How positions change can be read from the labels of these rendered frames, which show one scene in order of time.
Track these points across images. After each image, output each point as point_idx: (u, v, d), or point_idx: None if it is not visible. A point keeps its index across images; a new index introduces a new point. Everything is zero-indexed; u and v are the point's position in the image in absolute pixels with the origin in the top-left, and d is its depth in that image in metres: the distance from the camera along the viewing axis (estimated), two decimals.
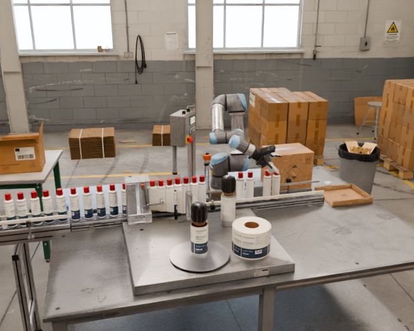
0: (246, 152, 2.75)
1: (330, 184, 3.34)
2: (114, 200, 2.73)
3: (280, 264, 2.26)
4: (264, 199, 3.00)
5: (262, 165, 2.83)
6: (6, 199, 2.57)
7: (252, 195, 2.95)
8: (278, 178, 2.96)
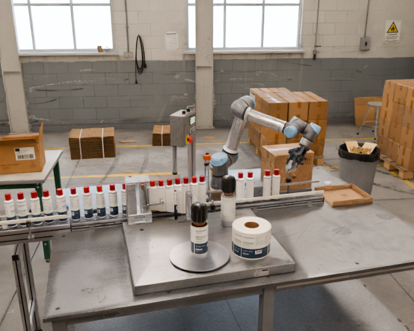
0: (311, 142, 2.95)
1: (330, 184, 3.34)
2: (114, 200, 2.73)
3: (280, 264, 2.26)
4: (264, 199, 3.00)
5: (300, 163, 2.92)
6: (6, 199, 2.57)
7: (252, 195, 2.95)
8: (278, 178, 2.96)
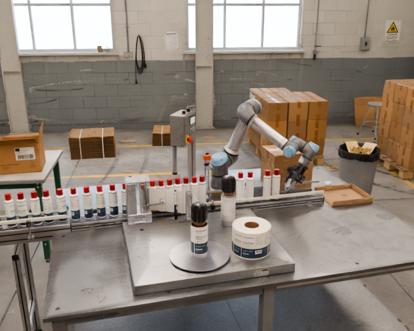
0: None
1: (330, 184, 3.34)
2: (114, 200, 2.73)
3: (280, 264, 2.26)
4: (264, 199, 3.00)
5: (299, 181, 2.97)
6: (6, 199, 2.57)
7: (252, 195, 2.95)
8: (278, 178, 2.96)
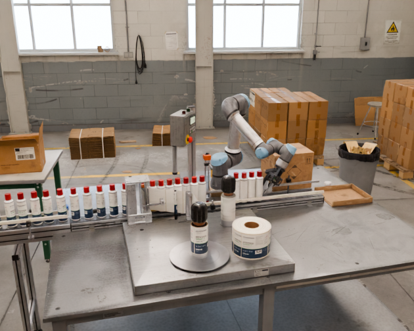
0: None
1: (330, 184, 3.34)
2: (114, 200, 2.73)
3: (280, 264, 2.26)
4: (248, 201, 2.97)
5: (276, 184, 2.93)
6: (6, 199, 2.57)
7: (246, 196, 2.94)
8: (261, 180, 2.93)
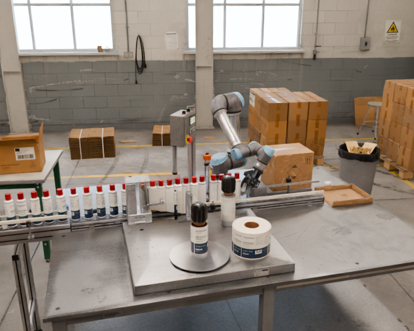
0: None
1: (330, 184, 3.34)
2: (114, 200, 2.73)
3: (280, 264, 2.26)
4: None
5: (254, 186, 2.89)
6: (6, 199, 2.57)
7: None
8: (238, 182, 2.89)
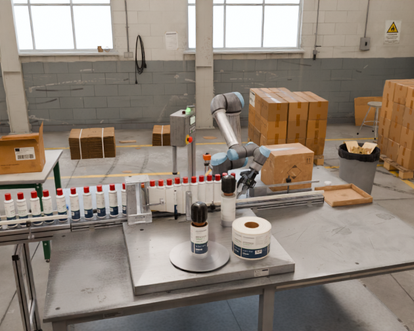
0: (261, 165, 2.92)
1: (330, 184, 3.34)
2: (114, 200, 2.73)
3: (280, 264, 2.26)
4: None
5: (250, 186, 2.89)
6: (6, 199, 2.57)
7: (221, 198, 2.91)
8: None
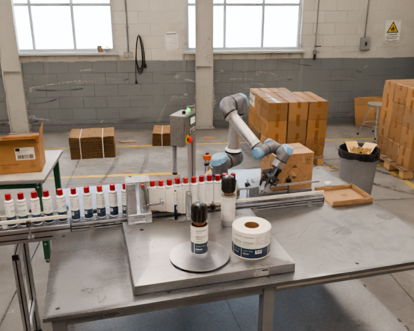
0: (284, 163, 2.95)
1: (330, 184, 3.34)
2: (114, 200, 2.73)
3: (280, 264, 2.26)
4: None
5: (273, 184, 2.92)
6: (6, 199, 2.57)
7: (221, 198, 2.91)
8: None
